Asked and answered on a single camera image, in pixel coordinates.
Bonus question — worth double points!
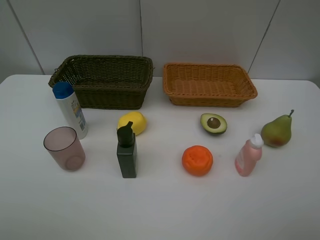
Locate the halved avocado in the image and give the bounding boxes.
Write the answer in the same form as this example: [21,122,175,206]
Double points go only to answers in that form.
[200,113,228,135]

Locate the orange tangerine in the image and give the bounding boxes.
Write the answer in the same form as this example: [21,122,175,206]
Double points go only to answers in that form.
[181,145,214,177]

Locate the pink bottle white cap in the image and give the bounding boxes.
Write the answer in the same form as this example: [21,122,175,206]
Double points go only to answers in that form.
[234,133,264,177]

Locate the green pear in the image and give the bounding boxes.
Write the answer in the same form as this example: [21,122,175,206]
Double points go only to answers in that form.
[260,109,294,148]

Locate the yellow lemon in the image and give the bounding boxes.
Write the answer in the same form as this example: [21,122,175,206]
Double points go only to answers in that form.
[117,111,147,136]

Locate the black pump bottle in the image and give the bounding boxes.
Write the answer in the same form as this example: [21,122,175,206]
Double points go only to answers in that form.
[116,121,137,179]

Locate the orange wicker basket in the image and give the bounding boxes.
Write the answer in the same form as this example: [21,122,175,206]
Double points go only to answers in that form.
[162,63,258,108]

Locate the dark brown wicker basket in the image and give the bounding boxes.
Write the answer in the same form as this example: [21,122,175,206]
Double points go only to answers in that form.
[48,55,154,110]

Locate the white bottle blue cap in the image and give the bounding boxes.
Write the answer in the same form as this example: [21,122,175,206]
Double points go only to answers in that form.
[52,81,88,140]

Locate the translucent pink plastic cup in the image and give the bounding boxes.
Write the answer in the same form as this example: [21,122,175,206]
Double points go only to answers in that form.
[43,126,86,172]

